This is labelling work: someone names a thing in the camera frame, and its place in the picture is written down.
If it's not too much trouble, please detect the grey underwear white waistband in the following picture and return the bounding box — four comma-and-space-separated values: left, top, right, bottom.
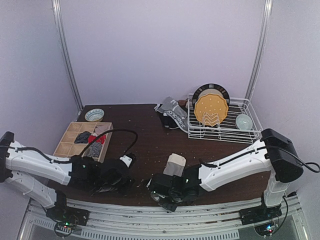
163, 153, 187, 177

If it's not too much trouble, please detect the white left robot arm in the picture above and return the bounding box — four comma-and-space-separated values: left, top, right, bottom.
0, 131, 136, 209

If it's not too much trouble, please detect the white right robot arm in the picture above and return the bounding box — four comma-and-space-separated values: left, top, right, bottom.
146, 128, 304, 212

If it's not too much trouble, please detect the grey striped rolled underwear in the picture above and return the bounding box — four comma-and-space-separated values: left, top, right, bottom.
86, 142, 103, 158

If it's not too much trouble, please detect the red rolled underwear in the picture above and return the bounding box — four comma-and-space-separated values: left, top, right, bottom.
87, 134, 106, 145

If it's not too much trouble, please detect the dark striped rolled underwear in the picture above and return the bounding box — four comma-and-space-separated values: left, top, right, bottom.
74, 131, 91, 144

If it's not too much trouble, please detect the pink beige rolled underwear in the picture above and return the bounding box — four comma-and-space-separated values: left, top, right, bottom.
94, 124, 110, 135

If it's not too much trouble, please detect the black underwear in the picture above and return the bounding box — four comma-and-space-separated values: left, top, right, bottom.
159, 113, 179, 130

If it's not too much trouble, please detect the wooden compartment organizer box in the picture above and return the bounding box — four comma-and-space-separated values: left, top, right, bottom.
53, 122, 113, 163

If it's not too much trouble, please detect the blue yellow patterned bowl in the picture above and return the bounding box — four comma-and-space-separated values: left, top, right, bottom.
84, 108, 105, 122

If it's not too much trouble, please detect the brown cloth item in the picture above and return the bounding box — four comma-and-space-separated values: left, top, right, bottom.
178, 99, 188, 107

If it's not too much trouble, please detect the yellow scalloped plate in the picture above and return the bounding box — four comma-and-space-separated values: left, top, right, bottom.
193, 93, 229, 127

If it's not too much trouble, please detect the pale green glass bowl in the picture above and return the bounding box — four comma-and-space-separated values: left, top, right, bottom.
235, 114, 253, 131

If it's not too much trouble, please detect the black rimmed plate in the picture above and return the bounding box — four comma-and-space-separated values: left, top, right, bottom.
191, 83, 230, 107

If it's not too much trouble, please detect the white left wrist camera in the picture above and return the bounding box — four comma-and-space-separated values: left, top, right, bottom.
119, 153, 137, 168

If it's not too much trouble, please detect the aluminium rail front frame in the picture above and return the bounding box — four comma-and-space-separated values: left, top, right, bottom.
17, 196, 312, 240

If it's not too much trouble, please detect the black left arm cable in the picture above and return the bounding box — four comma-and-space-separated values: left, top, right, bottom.
14, 128, 139, 165

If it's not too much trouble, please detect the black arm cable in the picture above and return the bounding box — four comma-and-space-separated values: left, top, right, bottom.
269, 144, 320, 213
14, 128, 139, 165

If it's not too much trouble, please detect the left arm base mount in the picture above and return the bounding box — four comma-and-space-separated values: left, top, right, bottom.
45, 190, 90, 239

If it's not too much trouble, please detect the white wire dish rack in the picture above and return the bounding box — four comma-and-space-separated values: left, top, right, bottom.
187, 93, 263, 145

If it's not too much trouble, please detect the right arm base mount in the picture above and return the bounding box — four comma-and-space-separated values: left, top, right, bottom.
239, 203, 282, 238

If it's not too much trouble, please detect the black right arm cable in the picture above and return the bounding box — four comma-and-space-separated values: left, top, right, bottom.
269, 144, 320, 213

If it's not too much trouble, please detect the left aluminium corner post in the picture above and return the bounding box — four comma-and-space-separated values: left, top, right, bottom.
51, 0, 84, 112

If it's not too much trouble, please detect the aluminium corner post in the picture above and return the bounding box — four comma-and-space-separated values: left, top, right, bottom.
51, 0, 84, 112
245, 0, 273, 100

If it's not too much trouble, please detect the right aluminium corner post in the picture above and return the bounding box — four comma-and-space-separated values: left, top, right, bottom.
245, 0, 273, 100

